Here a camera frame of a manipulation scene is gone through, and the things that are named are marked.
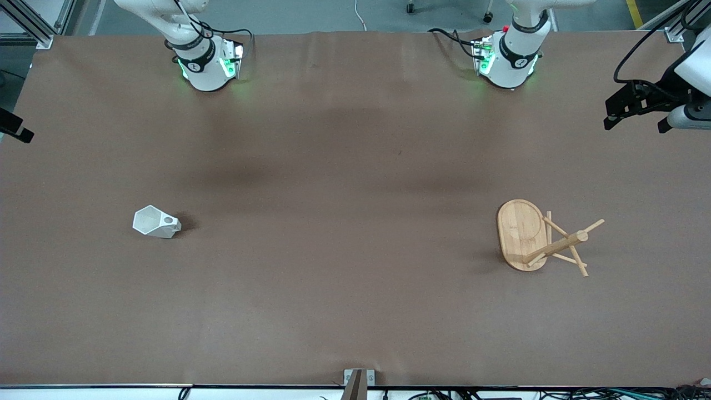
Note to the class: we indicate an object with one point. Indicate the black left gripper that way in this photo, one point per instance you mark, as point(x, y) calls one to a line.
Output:
point(662, 94)

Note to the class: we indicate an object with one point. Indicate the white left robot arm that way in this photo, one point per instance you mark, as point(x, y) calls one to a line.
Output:
point(514, 61)

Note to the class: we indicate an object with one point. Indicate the brown paper table cover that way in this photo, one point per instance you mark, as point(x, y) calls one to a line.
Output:
point(333, 278)

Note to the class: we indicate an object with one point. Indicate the white faceted cup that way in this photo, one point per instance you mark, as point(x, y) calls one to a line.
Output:
point(150, 222)

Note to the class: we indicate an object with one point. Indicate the yellow floor tape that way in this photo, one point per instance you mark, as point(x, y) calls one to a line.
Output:
point(635, 12)

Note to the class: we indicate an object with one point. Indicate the aluminium frame profile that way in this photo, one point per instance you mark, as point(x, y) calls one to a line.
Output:
point(33, 30)
point(675, 34)

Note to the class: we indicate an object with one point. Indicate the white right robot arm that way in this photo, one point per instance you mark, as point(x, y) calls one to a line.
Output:
point(203, 72)

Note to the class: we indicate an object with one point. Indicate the wooden cup rack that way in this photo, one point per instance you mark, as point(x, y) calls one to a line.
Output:
point(519, 233)

